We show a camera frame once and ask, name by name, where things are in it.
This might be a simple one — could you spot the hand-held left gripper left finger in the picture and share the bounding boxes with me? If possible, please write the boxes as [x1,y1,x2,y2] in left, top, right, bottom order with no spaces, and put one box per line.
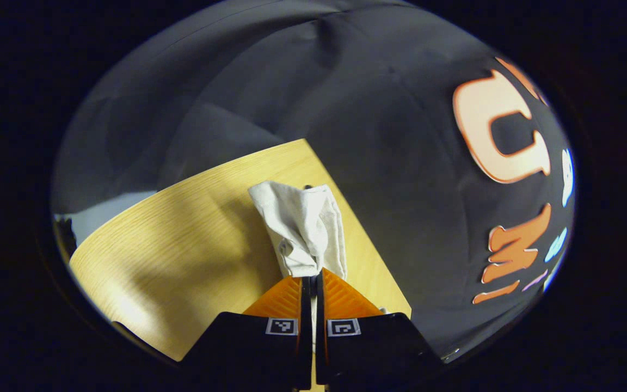
[180,275,313,391]

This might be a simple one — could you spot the white jeans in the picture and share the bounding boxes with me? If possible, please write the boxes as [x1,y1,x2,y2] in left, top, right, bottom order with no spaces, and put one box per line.
[248,181,348,281]

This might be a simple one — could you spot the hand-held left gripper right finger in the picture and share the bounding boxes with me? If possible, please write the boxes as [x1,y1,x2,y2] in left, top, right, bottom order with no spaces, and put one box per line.
[315,268,445,386]

